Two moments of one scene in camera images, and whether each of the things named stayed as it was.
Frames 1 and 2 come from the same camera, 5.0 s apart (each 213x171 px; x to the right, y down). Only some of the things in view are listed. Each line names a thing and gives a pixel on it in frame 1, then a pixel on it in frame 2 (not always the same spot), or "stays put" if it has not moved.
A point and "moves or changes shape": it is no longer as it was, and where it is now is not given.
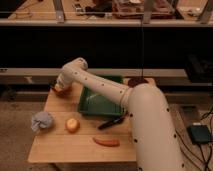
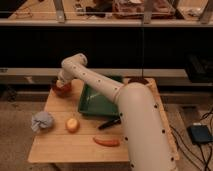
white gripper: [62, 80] stays put
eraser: [58, 88] moves or changes shape
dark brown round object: [136, 81] stays put
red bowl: [64, 92] stays put
